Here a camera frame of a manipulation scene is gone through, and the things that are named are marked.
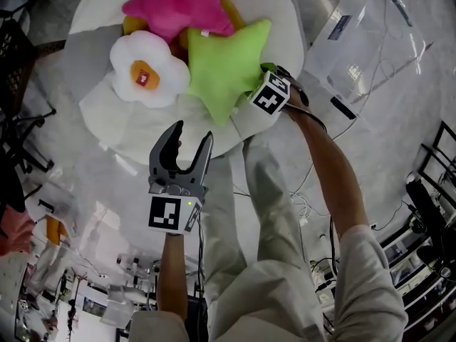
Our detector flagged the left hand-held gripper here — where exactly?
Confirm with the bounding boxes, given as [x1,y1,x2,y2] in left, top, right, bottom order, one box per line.
[147,120,214,235]

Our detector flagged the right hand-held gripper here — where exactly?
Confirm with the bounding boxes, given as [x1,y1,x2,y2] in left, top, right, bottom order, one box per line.
[248,62,297,118]

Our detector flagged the green star pillow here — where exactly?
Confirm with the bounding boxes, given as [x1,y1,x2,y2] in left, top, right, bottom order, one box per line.
[185,19,273,127]

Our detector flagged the orange plush pillow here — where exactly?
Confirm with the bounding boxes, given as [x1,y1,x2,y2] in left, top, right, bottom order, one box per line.
[122,0,247,63]

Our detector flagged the white flower pillow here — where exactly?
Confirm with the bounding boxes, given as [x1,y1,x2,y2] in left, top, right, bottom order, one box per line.
[109,30,191,110]

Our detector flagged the clear plastic storage bin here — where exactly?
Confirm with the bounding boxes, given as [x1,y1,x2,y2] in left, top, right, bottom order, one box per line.
[302,0,435,121]
[24,185,120,259]

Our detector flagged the pink star pillow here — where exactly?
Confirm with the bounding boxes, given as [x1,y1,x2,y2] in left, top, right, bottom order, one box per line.
[122,0,237,44]

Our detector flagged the small orange pillow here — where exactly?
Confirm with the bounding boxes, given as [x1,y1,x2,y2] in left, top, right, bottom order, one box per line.
[45,214,69,246]

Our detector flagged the coral pink pillow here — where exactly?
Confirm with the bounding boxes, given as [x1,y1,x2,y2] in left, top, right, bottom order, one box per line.
[0,204,37,257]

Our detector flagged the person's right forearm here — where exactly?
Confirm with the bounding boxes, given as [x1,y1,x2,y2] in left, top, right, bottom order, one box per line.
[284,96,370,241]

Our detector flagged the person's left forearm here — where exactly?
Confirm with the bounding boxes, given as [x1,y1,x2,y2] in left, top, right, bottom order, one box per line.
[156,232,190,323]

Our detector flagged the person's white trousers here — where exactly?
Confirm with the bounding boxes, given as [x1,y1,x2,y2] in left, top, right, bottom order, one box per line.
[200,136,326,342]

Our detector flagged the black office chair base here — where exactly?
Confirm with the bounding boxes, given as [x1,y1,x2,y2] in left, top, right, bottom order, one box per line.
[0,108,58,206]

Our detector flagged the black metal shelving rack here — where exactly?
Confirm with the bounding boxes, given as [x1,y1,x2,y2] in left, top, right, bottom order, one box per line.
[377,119,456,329]

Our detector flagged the person's white long-sleeve top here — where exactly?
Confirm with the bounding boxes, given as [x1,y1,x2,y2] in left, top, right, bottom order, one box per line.
[129,224,409,342]

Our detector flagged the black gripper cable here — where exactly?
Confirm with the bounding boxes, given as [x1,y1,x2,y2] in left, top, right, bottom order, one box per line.
[279,66,329,137]

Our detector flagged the white floor cable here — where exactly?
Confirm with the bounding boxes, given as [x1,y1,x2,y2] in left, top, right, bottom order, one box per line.
[289,160,331,227]

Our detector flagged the black floor cable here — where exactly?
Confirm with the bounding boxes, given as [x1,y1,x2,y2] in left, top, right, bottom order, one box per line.
[370,199,414,232]

